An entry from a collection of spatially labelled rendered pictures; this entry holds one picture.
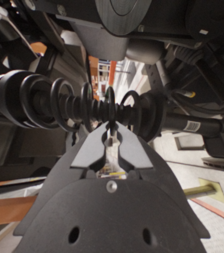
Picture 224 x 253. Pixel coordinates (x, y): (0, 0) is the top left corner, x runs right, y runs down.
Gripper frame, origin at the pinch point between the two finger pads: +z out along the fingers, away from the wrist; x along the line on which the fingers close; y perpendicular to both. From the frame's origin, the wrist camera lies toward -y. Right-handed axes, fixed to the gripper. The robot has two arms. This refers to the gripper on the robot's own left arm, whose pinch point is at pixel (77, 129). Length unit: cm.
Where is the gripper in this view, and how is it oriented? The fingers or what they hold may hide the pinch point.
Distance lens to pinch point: 21.8
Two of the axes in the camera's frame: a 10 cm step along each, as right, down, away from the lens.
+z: 1.5, -9.2, -3.6
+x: 9.8, 1.8, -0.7
